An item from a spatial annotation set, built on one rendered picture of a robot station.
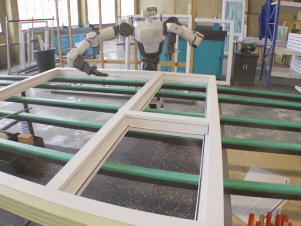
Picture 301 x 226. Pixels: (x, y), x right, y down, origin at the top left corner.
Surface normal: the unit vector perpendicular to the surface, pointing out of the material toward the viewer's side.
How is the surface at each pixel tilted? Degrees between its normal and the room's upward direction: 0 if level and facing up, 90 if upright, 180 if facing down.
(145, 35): 101
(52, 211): 0
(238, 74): 90
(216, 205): 0
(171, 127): 90
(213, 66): 90
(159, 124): 90
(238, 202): 0
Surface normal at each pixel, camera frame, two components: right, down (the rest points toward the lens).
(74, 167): 0.00, -0.92
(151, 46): 0.20, 0.56
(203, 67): -0.25, 0.39
